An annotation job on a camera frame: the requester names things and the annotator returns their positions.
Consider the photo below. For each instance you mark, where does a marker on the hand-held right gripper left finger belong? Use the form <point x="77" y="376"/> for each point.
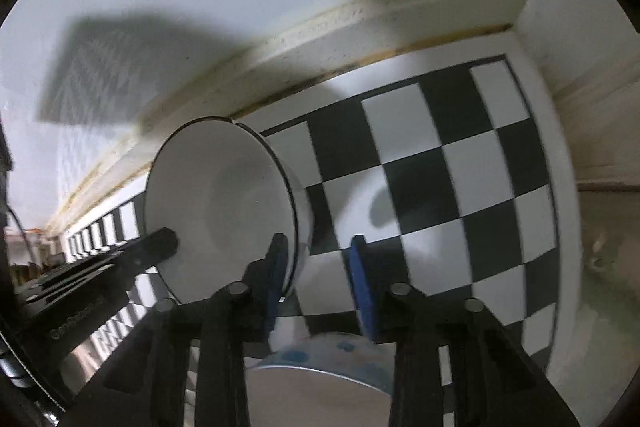
<point x="276" y="277"/>

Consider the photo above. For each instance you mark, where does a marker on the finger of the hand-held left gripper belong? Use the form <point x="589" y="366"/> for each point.
<point x="150" y="249"/>

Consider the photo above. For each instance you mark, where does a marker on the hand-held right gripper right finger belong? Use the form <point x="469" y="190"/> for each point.
<point x="362" y="294"/>

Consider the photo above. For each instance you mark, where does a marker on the white bowl dark rim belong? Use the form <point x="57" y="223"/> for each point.
<point x="215" y="207"/>

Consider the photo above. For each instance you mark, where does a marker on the white bowl blue dots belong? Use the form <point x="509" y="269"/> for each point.
<point x="320" y="387"/>

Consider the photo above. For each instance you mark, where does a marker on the black white checkered tablecloth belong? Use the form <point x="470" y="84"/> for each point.
<point x="450" y="147"/>

